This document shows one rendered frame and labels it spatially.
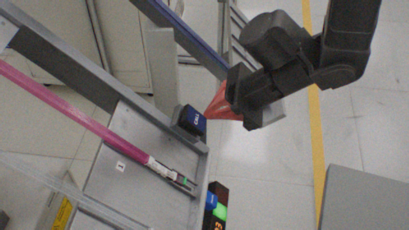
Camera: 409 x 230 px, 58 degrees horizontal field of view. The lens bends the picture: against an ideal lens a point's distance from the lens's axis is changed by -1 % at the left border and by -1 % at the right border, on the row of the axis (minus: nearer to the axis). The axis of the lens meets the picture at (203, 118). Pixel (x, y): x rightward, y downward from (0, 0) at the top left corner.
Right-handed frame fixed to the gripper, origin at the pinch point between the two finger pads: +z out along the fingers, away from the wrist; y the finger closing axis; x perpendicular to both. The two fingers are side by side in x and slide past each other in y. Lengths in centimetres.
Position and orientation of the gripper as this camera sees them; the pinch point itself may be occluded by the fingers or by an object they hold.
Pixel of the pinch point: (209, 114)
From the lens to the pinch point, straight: 65.6
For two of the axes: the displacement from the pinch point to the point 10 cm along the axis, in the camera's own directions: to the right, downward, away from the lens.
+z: -7.3, 3.7, 5.8
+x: 6.7, 5.4, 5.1
